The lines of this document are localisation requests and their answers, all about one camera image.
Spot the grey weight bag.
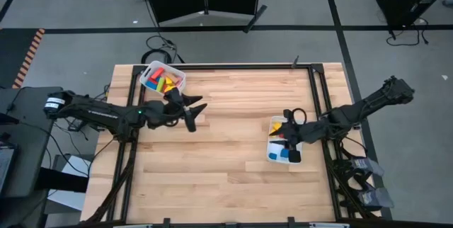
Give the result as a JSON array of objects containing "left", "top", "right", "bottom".
[
  {"left": 348, "top": 156, "right": 386, "bottom": 178},
  {"left": 356, "top": 186, "right": 396, "bottom": 210}
]

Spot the white plastic bin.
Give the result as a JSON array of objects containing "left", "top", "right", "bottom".
[
  {"left": 139, "top": 59, "right": 188, "bottom": 96},
  {"left": 265, "top": 115, "right": 308, "bottom": 166}
]

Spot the dark grey desk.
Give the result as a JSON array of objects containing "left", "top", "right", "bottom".
[{"left": 0, "top": 85, "right": 64, "bottom": 200}]

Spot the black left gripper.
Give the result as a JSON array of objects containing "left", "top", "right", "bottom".
[{"left": 146, "top": 87, "right": 209, "bottom": 133}]

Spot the dark laptop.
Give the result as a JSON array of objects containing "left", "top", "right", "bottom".
[{"left": 0, "top": 142, "right": 17, "bottom": 194}]

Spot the white box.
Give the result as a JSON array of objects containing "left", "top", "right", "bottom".
[{"left": 47, "top": 153, "right": 93, "bottom": 212}]

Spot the black floor mat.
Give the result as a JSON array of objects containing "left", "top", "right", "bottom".
[{"left": 0, "top": 28, "right": 40, "bottom": 88}]

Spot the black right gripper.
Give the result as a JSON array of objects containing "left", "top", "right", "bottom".
[{"left": 268, "top": 108, "right": 325, "bottom": 165}]

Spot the black coiled floor cable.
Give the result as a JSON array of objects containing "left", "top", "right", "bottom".
[{"left": 129, "top": 0, "right": 185, "bottom": 64}]

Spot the black desk leg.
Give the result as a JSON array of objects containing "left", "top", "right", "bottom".
[{"left": 34, "top": 166, "right": 90, "bottom": 194}]

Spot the black power cable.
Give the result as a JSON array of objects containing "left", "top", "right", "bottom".
[{"left": 385, "top": 18, "right": 430, "bottom": 47}]

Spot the black cable bundle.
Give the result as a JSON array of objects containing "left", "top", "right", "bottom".
[{"left": 327, "top": 139, "right": 371, "bottom": 219}]

